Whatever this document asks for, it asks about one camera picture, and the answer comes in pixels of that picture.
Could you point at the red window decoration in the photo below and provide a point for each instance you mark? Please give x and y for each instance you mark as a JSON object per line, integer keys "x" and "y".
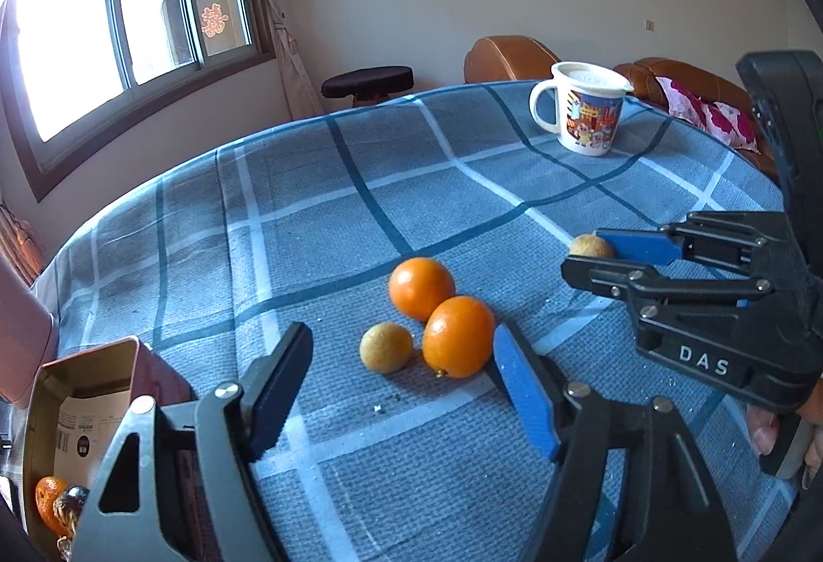
{"x": 214, "y": 20}

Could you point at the small orange tangerine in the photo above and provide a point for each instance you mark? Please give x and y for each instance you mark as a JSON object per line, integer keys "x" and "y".
{"x": 48, "y": 501}

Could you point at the beige patterned curtain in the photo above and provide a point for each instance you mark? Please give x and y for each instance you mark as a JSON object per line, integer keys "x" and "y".
{"x": 289, "y": 54}
{"x": 19, "y": 247}

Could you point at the white cartoon print mug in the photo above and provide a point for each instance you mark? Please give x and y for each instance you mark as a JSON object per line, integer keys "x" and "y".
{"x": 585, "y": 118}

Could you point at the brown framed sliding window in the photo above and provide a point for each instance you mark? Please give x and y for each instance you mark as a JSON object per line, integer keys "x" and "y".
{"x": 77, "y": 21}

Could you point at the person's right forearm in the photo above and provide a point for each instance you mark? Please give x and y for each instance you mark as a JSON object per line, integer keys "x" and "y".
{"x": 816, "y": 404}

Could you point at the orange kumquat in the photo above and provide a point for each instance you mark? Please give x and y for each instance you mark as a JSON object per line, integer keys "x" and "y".
{"x": 458, "y": 337}
{"x": 421, "y": 287}

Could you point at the blue plaid tablecloth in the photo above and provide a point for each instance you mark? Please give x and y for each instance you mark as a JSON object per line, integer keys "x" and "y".
{"x": 321, "y": 202}

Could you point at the brown leather sofa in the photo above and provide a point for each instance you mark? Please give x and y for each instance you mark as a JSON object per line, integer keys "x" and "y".
{"x": 508, "y": 57}

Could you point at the person's right hand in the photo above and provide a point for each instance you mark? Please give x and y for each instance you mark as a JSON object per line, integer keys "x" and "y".
{"x": 765, "y": 433}

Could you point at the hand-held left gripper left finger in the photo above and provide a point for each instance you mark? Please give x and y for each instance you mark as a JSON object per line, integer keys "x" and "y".
{"x": 280, "y": 388}

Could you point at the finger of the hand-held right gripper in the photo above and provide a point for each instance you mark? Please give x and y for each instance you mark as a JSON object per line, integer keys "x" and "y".
{"x": 598, "y": 279}
{"x": 643, "y": 247}

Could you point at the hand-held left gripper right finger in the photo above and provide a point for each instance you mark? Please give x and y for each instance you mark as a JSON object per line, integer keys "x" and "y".
{"x": 524, "y": 395}

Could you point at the printed paper sheet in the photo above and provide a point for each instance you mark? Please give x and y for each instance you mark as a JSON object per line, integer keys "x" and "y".
{"x": 77, "y": 427}

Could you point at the black round stool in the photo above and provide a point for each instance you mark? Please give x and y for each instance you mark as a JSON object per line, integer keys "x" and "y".
{"x": 366, "y": 81}

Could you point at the pink floral cushion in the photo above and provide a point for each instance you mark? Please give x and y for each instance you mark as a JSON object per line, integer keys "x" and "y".
{"x": 707, "y": 115}

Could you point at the tan longan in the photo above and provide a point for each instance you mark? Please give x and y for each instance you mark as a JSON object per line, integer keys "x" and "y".
{"x": 588, "y": 247}
{"x": 386, "y": 346}

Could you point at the rectangular metal tin box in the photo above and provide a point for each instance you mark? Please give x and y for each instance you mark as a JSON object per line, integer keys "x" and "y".
{"x": 96, "y": 362}

